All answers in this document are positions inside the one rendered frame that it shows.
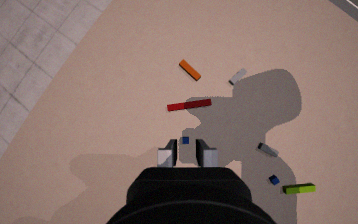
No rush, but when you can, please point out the lime green rod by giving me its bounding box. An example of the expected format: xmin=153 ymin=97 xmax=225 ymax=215
xmin=282 ymin=183 xmax=316 ymax=194

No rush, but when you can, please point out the small blue cube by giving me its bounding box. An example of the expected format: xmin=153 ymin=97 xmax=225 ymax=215
xmin=269 ymin=175 xmax=280 ymax=185
xmin=182 ymin=137 xmax=189 ymax=144

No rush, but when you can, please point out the red rod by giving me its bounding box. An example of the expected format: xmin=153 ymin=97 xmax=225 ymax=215
xmin=167 ymin=99 xmax=212 ymax=111

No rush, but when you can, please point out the grey rod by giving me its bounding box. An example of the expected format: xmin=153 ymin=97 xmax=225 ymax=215
xmin=258 ymin=143 xmax=279 ymax=158
xmin=229 ymin=68 xmax=247 ymax=86

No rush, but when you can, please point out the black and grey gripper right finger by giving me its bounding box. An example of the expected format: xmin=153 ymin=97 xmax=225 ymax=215
xmin=196 ymin=139 xmax=218 ymax=167

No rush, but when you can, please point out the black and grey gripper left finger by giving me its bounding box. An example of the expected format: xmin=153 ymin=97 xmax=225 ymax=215
xmin=157 ymin=139 xmax=177 ymax=167

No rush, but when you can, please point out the orange rod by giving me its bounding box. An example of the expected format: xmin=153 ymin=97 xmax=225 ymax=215
xmin=179 ymin=59 xmax=201 ymax=82

